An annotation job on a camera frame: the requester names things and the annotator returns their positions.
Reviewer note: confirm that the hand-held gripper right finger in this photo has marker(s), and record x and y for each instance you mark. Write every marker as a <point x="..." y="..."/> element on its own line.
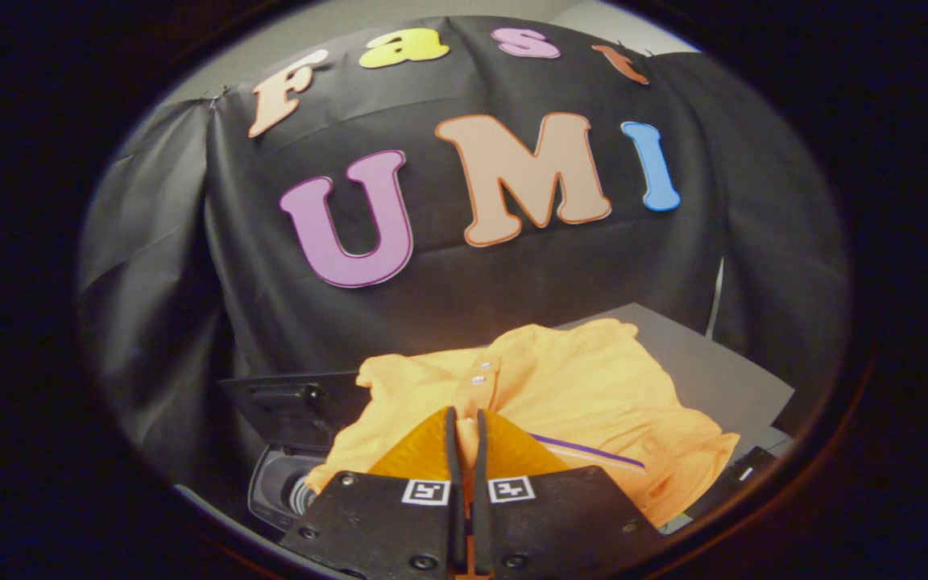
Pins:
<point x="561" y="524"/>

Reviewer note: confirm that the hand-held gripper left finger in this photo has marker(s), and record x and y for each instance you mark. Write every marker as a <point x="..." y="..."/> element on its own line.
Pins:
<point x="383" y="524"/>

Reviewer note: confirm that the orange shirt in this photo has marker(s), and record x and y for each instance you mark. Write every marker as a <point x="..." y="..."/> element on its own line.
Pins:
<point x="593" y="387"/>

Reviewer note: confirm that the black backdrop cloth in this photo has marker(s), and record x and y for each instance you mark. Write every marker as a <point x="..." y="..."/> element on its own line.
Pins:
<point x="472" y="282"/>

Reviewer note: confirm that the beige cabinet with grey frame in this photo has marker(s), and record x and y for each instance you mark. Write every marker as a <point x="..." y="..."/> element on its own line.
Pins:
<point x="706" y="370"/>

